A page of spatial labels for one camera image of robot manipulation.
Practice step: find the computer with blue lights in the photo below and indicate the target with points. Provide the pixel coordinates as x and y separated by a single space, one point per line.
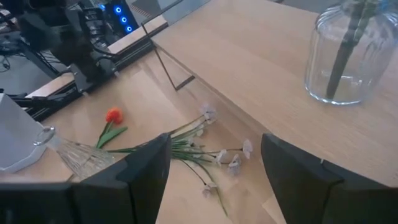
112 18

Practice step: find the orange artificial flower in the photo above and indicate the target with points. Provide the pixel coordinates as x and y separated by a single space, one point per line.
114 115

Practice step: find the slim ribbed glass vase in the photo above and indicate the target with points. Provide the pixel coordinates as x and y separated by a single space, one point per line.
81 157

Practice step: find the red artificial flower branch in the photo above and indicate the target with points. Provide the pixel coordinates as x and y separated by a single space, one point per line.
342 56

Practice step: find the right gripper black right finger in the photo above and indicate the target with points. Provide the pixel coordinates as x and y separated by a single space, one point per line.
326 202

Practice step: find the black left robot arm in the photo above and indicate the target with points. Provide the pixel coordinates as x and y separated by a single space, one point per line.
71 46

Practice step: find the wooden shelf with black legs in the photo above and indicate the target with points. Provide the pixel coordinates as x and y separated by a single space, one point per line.
248 62

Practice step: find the wide clear glass vase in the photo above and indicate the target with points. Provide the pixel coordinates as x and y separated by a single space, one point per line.
317 62

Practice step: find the white artificial flower bunch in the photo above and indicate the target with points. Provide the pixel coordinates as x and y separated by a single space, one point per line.
186 149

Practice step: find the white plastic vase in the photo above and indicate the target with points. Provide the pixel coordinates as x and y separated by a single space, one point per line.
15 137

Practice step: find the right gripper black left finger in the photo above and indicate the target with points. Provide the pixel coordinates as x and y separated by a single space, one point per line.
93 202

